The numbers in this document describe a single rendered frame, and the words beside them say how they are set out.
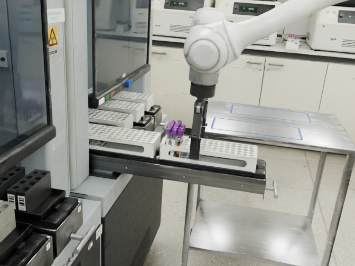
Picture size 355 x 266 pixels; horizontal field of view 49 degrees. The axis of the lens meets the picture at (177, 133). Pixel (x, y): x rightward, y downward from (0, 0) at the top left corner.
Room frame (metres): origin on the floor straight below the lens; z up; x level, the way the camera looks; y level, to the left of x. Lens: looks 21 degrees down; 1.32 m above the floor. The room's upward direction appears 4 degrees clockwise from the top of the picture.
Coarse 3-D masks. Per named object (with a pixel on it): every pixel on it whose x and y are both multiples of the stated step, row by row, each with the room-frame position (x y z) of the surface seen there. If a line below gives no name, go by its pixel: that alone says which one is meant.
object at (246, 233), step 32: (224, 128) 1.42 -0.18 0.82; (256, 128) 1.44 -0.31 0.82; (288, 128) 1.47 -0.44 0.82; (320, 128) 1.50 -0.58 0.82; (320, 160) 1.70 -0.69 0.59; (352, 160) 1.28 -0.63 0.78; (192, 192) 1.38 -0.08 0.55; (224, 224) 1.58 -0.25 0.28; (256, 224) 1.60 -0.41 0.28; (288, 224) 1.62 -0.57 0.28; (256, 256) 1.35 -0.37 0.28; (288, 256) 1.37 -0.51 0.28
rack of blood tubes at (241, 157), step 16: (160, 144) 1.10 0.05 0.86; (176, 144) 1.11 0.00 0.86; (208, 144) 1.13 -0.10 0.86; (224, 144) 1.14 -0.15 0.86; (240, 144) 1.15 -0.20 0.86; (176, 160) 1.09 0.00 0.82; (192, 160) 1.08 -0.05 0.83; (208, 160) 1.13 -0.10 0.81; (224, 160) 1.14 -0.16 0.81; (240, 160) 1.15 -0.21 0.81; (256, 160) 1.05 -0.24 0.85
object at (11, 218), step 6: (6, 204) 0.68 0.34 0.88; (12, 204) 0.69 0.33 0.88; (0, 210) 0.66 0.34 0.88; (6, 210) 0.67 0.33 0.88; (12, 210) 0.68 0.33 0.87; (0, 216) 0.64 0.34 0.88; (6, 216) 0.66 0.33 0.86; (12, 216) 0.68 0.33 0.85; (0, 222) 0.64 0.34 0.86; (6, 222) 0.66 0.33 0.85; (12, 222) 0.68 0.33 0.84; (0, 228) 0.64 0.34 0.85; (6, 228) 0.66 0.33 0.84; (12, 228) 0.68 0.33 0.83; (0, 234) 0.64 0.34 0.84; (6, 234) 0.66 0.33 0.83; (0, 240) 0.64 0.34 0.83
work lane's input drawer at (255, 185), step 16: (96, 160) 1.12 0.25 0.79; (112, 160) 1.11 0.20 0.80; (128, 160) 1.10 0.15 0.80; (144, 160) 1.10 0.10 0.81; (160, 160) 1.09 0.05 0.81; (160, 176) 1.08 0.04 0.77; (176, 176) 1.07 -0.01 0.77; (192, 176) 1.06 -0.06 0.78; (208, 176) 1.05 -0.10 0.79; (224, 176) 1.05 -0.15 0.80; (240, 176) 1.04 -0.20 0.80; (256, 176) 1.04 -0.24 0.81; (256, 192) 1.03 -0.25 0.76
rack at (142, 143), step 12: (96, 132) 1.16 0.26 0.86; (108, 132) 1.17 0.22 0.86; (120, 132) 1.18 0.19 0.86; (132, 132) 1.19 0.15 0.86; (144, 132) 1.21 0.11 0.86; (156, 132) 1.20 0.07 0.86; (96, 144) 1.15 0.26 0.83; (108, 144) 1.21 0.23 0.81; (120, 144) 1.21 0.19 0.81; (132, 144) 1.11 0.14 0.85; (144, 144) 1.11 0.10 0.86; (156, 144) 1.14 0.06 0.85
